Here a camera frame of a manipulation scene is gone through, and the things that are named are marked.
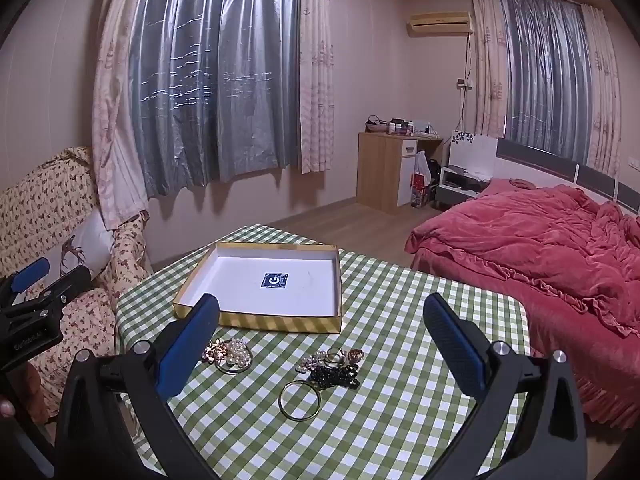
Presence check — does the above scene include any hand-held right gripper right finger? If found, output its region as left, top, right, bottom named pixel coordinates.
left=422, top=292, right=588, bottom=480

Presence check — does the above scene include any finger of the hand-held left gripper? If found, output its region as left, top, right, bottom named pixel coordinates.
left=0, top=257, right=51, bottom=307
left=10, top=265, right=94, bottom=318

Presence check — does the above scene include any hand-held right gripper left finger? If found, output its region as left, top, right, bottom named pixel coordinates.
left=54, top=292, right=221, bottom=480

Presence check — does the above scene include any gold flower brooch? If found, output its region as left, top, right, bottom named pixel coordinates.
left=201, top=340, right=227, bottom=364

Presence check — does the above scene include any thin gold bangle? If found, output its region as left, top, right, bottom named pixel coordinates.
left=215, top=357, right=251, bottom=376

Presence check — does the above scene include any white pearl bracelet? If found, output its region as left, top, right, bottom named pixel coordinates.
left=222, top=338, right=252, bottom=367

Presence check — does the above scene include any large gold bangle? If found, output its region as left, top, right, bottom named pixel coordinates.
left=278, top=380, right=321, bottom=421

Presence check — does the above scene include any gold cardboard box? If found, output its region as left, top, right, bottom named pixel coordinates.
left=172, top=241, right=343, bottom=335

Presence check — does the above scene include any small pearl and ring jewellery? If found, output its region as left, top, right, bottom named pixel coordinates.
left=295, top=352, right=327, bottom=374

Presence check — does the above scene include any black bead bracelet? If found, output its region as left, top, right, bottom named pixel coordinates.
left=305, top=362, right=361, bottom=392

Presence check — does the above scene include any white deer print pillow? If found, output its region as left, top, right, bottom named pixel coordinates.
left=44, top=207, right=117, bottom=292

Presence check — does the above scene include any floral covered sofa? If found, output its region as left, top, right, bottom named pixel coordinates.
left=0, top=146, right=152, bottom=413

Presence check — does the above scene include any green checkered tablecloth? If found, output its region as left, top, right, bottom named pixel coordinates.
left=115, top=225, right=532, bottom=480

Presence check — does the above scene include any bed with red duvet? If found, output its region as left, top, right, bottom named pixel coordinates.
left=404, top=177, right=640, bottom=432

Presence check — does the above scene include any pink patterned curtain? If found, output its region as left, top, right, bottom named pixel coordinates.
left=298, top=0, right=335, bottom=175
left=470, top=0, right=509, bottom=140
left=91, top=0, right=152, bottom=232
left=581, top=4, right=622, bottom=179

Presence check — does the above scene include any red shopping bag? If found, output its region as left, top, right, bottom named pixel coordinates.
left=410, top=174, right=432, bottom=209

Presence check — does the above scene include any grey white nightstand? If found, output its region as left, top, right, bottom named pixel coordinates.
left=433, top=164, right=496, bottom=212

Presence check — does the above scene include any white plastic bag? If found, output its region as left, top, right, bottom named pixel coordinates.
left=412, top=150, right=432, bottom=187

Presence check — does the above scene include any wooden cabinet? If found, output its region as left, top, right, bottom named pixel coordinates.
left=356, top=131, right=444, bottom=214

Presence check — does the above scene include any white leaf print board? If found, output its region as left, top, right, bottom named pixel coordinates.
left=449, top=129, right=499, bottom=175

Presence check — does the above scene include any grey bed headboard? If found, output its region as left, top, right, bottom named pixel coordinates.
left=495, top=136, right=640, bottom=217

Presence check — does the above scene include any clutter of small bottles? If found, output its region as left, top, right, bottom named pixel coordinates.
left=365, top=115, right=442, bottom=139

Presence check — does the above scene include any silver blue curtain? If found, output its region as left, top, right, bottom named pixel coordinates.
left=499, top=0, right=599, bottom=166
left=126, top=0, right=304, bottom=197

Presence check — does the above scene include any air conditioner cable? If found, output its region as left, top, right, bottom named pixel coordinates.
left=452, top=34, right=475, bottom=133

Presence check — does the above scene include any wall air conditioner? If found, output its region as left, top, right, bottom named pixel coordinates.
left=405, top=11, right=475, bottom=37

